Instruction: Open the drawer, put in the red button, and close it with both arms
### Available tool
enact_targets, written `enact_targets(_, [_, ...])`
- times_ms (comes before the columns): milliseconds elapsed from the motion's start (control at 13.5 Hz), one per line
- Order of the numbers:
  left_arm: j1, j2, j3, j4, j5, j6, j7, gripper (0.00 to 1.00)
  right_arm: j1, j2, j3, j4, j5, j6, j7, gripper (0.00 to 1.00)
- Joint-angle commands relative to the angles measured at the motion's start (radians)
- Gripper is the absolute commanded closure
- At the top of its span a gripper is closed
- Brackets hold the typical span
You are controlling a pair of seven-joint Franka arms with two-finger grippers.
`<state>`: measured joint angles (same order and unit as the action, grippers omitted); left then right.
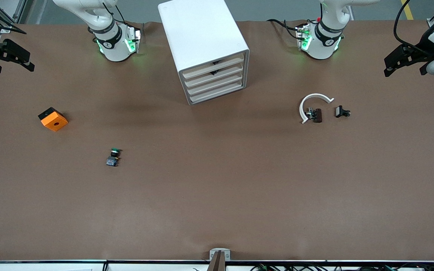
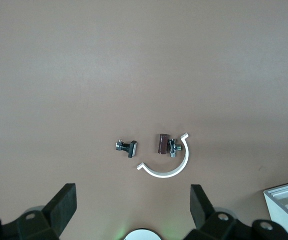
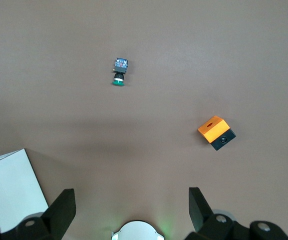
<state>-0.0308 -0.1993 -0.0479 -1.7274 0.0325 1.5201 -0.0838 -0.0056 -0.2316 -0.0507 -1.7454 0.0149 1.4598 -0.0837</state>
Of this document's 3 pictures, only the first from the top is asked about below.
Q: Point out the white curved plastic clamp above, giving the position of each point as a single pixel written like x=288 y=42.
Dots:
x=317 y=95

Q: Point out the orange block with hole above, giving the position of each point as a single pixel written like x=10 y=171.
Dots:
x=55 y=121

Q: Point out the green push button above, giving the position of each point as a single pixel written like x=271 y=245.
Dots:
x=112 y=161

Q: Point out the yellow floor tape line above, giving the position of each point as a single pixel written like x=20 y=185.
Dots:
x=407 y=9

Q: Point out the chrome metal valve fitting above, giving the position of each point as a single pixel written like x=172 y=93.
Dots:
x=309 y=113

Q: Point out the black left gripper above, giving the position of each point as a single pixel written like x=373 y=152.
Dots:
x=419 y=52

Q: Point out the brown wooden bar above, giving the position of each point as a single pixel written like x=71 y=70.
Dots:
x=217 y=263

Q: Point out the brown table cover sheet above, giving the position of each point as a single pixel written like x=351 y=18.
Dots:
x=217 y=195

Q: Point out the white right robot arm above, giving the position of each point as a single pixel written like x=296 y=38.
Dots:
x=113 y=41

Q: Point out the white table edge rail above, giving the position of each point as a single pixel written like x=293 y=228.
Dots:
x=51 y=267

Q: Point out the small black clip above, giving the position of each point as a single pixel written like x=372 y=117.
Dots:
x=340 y=111

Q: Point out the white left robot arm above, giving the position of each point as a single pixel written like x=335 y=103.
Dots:
x=328 y=37

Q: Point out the grey metal table bracket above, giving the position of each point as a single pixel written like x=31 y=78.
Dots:
x=227 y=256

